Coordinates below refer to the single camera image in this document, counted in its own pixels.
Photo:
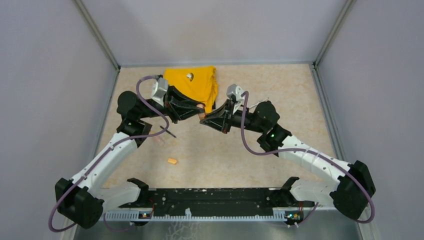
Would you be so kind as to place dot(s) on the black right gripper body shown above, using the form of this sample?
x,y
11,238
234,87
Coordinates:
x,y
228,117

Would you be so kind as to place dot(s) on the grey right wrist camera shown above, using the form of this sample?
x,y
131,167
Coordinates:
x,y
234,93

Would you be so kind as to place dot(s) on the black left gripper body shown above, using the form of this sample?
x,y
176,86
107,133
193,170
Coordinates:
x,y
169,102

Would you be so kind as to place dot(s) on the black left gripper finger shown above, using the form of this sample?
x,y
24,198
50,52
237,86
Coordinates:
x,y
178,100
186,113

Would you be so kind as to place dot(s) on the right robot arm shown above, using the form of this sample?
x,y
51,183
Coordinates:
x,y
348,187

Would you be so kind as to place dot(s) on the thin black pen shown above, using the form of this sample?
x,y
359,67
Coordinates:
x,y
167,131

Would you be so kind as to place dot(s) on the white marker pen black tip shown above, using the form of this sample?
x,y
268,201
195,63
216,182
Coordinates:
x,y
257,103

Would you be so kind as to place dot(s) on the pink highlighter pen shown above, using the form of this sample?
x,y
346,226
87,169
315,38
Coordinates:
x,y
157,138

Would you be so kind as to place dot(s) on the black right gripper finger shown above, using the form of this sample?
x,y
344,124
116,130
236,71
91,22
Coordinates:
x,y
214,124
221,112

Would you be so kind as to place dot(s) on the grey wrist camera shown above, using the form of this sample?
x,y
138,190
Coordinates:
x,y
234,93
159,90

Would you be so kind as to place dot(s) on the yellow folded shirt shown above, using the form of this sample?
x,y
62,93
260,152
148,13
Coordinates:
x,y
197,83

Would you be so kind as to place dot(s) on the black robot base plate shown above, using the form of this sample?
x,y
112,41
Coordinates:
x,y
245,204

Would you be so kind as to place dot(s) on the orange highlighter cap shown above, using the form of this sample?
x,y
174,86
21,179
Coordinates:
x,y
172,161

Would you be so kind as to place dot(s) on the orange highlighter pen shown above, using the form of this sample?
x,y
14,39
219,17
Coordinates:
x,y
201,115

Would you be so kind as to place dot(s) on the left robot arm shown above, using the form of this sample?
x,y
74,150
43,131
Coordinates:
x,y
82,199

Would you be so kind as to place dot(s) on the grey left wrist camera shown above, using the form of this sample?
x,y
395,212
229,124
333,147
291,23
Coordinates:
x,y
159,90

